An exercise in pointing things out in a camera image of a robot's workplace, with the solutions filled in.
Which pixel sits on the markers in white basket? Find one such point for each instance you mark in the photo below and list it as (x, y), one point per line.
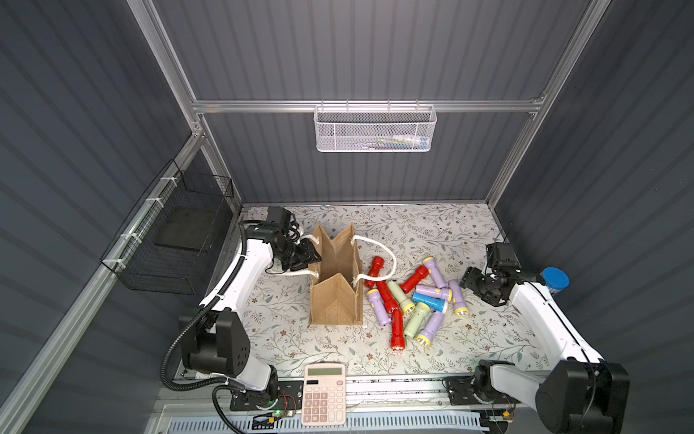
(400, 142)

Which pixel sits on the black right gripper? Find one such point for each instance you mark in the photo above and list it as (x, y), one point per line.
(482, 284)

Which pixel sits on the green flashlight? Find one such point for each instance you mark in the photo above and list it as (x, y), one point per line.
(417, 317)
(406, 305)

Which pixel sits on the brown paper tote bag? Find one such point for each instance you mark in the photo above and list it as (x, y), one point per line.
(336, 292)

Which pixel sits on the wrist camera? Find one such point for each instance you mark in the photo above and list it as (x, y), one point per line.
(280, 219)
(501, 256)

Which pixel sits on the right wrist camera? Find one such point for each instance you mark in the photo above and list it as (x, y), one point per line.
(501, 256)

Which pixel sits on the pink calculator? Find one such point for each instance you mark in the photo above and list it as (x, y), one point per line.
(324, 395)

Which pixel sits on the green flashlight lower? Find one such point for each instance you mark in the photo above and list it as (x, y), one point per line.
(417, 317)

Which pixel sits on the purple flashlight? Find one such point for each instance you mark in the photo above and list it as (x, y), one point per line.
(378, 306)
(428, 332)
(435, 273)
(460, 306)

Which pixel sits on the red flashlight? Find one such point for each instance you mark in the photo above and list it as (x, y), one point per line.
(389, 301)
(397, 342)
(374, 272)
(415, 279)

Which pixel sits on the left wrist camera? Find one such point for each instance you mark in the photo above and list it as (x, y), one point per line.
(280, 219)

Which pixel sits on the purple flashlight horizontal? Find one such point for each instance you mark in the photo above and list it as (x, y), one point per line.
(434, 292)

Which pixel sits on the black wire basket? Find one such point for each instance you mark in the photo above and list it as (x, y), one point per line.
(171, 243)

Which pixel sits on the red flashlight bottom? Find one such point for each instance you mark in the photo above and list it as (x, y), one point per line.
(397, 342)

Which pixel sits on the green flashlight upper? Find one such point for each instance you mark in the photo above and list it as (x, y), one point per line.
(406, 305)

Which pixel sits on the blue flashlight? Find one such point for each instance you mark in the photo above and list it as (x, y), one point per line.
(437, 304)

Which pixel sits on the white wire mesh basket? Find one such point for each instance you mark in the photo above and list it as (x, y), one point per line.
(345, 129)

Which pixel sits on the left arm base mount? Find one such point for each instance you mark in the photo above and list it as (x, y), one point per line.
(281, 395)

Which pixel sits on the blue-lidded cylinder container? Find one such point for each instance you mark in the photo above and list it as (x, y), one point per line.
(555, 280)

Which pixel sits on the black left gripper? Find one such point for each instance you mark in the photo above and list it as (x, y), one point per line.
(300, 255)

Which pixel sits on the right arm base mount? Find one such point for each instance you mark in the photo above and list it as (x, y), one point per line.
(460, 390)

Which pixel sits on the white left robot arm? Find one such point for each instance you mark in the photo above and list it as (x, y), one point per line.
(215, 341)

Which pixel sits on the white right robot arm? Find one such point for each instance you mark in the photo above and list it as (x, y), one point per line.
(581, 393)

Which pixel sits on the purple flashlight bottom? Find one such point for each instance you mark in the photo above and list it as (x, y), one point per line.
(428, 332)

